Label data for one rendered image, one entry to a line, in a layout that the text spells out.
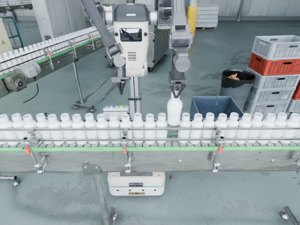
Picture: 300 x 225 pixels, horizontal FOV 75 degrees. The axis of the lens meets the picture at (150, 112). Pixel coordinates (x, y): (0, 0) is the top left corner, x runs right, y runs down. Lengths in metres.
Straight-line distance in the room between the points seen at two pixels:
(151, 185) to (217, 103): 0.91
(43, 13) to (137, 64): 5.55
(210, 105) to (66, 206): 1.57
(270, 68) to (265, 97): 0.45
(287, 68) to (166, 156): 2.57
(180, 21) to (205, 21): 9.53
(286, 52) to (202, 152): 2.36
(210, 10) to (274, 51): 7.48
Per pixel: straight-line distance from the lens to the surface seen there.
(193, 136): 1.02
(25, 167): 1.29
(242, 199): 2.20
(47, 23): 6.83
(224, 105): 1.73
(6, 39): 5.19
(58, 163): 1.19
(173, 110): 0.89
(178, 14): 0.83
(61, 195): 2.22
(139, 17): 1.45
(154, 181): 1.84
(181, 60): 0.74
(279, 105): 3.59
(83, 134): 1.05
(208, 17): 10.35
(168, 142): 1.05
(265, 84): 3.23
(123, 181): 1.85
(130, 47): 1.40
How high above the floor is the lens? 1.69
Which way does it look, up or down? 33 degrees down
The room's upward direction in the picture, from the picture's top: straight up
